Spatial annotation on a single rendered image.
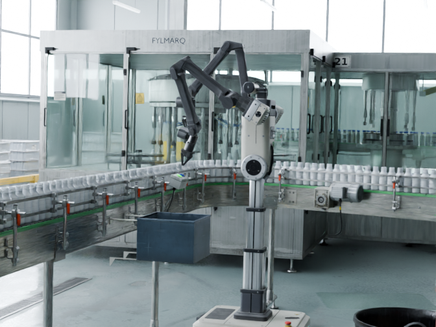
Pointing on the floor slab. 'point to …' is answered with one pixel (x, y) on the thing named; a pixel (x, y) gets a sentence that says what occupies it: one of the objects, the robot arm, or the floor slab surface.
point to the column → (178, 15)
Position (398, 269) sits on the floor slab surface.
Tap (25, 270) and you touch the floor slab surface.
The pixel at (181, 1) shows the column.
